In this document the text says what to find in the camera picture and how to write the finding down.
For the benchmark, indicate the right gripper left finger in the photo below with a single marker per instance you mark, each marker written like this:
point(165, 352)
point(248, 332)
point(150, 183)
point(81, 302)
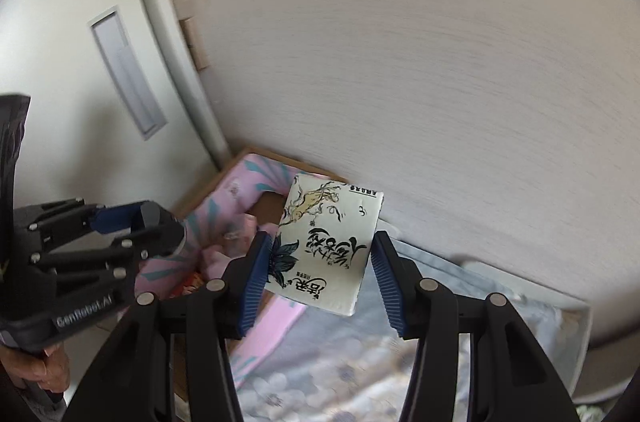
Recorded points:
point(133, 376)

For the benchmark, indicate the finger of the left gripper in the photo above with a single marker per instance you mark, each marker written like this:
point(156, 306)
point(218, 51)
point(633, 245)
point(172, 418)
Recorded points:
point(135, 217)
point(140, 246)

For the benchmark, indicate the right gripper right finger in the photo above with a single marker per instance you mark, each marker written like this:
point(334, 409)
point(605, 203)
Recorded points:
point(511, 378)

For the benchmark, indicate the white tissue pack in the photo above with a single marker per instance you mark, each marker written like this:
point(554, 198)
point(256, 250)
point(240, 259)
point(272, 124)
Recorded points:
point(323, 243)

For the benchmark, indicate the red snack box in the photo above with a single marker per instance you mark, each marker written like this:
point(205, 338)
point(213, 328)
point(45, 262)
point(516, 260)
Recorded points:
point(187, 286)

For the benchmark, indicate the person left hand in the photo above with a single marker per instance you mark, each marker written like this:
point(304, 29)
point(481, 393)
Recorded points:
point(50, 372)

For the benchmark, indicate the cardboard box pink lining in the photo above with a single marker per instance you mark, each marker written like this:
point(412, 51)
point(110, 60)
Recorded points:
point(246, 197)

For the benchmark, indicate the floral light blue cloth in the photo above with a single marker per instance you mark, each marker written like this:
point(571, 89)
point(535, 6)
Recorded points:
point(333, 368)

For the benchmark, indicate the door hinge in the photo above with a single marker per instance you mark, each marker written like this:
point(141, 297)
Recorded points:
point(194, 43)

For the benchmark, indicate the grey recessed door handle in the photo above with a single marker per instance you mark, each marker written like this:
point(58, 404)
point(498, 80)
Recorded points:
point(127, 75)

